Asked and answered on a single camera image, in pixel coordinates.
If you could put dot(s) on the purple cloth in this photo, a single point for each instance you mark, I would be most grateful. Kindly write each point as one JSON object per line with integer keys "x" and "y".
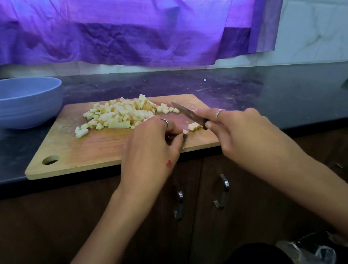
{"x": 113, "y": 13}

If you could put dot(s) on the pile of diced potato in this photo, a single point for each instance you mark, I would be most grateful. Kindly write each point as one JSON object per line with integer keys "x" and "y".
{"x": 125, "y": 115}

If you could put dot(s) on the person's right hand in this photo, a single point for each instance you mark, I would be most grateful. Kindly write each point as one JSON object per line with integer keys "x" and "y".
{"x": 256, "y": 141}

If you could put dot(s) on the tan potato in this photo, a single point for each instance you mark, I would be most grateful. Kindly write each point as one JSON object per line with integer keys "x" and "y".
{"x": 193, "y": 126}

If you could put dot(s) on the wooden cutting board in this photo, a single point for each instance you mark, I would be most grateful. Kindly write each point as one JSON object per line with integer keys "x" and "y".
{"x": 88, "y": 151}

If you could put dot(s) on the person's left hand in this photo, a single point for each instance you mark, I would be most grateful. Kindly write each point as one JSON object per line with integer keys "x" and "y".
{"x": 148, "y": 159}

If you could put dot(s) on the person's right forearm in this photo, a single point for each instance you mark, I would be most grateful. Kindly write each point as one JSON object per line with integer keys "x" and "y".
{"x": 331, "y": 199}

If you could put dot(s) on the blue bowl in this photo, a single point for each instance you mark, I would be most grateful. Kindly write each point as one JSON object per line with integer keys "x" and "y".
{"x": 15, "y": 101}

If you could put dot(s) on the person's left forearm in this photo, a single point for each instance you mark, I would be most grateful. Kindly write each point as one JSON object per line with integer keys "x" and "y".
{"x": 105, "y": 239}

